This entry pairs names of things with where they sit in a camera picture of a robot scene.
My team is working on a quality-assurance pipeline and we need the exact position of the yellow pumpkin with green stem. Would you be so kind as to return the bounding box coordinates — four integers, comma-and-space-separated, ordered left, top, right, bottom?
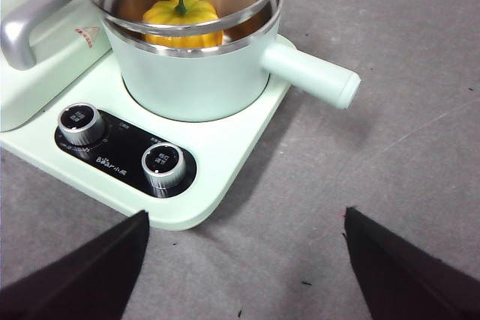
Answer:
142, 0, 226, 49

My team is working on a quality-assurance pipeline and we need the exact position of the mint green steamer pot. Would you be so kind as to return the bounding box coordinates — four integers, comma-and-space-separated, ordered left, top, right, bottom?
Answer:
85, 0, 363, 123

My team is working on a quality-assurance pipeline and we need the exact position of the mint green cooker base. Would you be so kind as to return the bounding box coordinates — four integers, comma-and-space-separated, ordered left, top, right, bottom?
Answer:
0, 0, 299, 232

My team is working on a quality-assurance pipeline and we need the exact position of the silver control dial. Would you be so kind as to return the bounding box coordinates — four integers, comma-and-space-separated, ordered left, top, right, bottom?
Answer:
141, 142, 188, 189
58, 102, 103, 145

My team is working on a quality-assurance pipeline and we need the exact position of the black oval control panel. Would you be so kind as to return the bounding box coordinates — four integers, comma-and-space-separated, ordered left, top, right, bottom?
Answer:
54, 109, 198, 199

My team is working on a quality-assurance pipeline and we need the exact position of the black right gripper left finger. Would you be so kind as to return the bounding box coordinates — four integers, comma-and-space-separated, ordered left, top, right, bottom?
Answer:
0, 209, 152, 320

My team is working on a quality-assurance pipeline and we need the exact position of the silver griddle cover handle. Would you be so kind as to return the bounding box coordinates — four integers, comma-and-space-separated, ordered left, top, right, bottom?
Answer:
0, 0, 86, 72

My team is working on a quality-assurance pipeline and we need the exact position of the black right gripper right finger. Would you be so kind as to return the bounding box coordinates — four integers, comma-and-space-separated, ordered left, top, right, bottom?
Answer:
343, 205, 480, 320

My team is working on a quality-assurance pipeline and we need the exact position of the mint green hinged griddle cover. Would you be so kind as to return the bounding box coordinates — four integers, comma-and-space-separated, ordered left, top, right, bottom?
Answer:
0, 0, 113, 133

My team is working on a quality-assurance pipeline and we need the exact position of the red triangle warning sticker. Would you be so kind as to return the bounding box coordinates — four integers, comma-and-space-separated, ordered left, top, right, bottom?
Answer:
73, 25, 101, 49

